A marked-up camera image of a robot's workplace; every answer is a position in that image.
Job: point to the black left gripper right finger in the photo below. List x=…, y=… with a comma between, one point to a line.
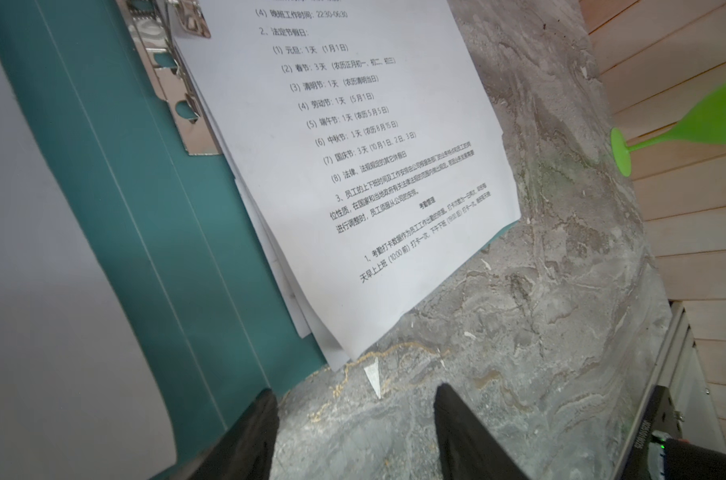
x=466, y=448

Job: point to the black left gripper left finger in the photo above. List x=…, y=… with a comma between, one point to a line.
x=246, y=451

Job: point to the teal green folder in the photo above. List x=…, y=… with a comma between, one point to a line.
x=170, y=230

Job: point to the printed paper sheet top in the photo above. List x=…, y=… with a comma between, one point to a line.
x=78, y=399

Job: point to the printed paper sheet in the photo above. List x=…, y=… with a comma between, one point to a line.
x=305, y=320
x=364, y=136
x=78, y=399

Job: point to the printed paper sheet bottom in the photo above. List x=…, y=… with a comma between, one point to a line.
x=364, y=136

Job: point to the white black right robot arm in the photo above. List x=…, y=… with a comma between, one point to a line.
x=657, y=450

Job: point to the metal folder clip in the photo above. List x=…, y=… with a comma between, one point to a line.
x=150, y=26

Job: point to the small white paper scrap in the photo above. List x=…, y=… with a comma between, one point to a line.
x=372, y=373

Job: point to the green plastic goblet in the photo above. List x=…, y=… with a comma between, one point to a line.
x=705, y=123

